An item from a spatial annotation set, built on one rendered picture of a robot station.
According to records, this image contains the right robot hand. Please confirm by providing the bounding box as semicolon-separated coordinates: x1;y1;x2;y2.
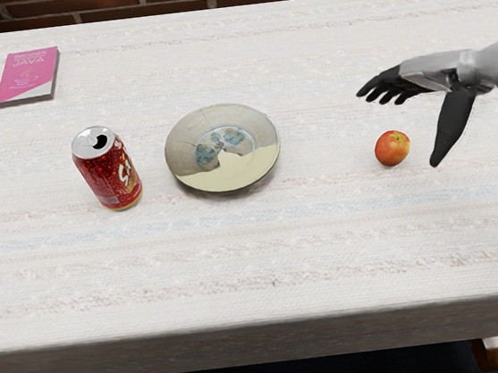
351;37;498;177

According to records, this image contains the red soda can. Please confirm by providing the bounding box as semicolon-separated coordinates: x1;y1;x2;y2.
68;121;146;216

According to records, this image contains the red yellow apple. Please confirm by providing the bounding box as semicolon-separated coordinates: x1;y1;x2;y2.
372;128;414;169

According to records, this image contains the pink white book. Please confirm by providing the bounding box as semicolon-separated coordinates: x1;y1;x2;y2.
0;46;65;109

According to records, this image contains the patterned silver plate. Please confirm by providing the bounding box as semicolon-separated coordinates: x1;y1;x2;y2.
158;97;287;200

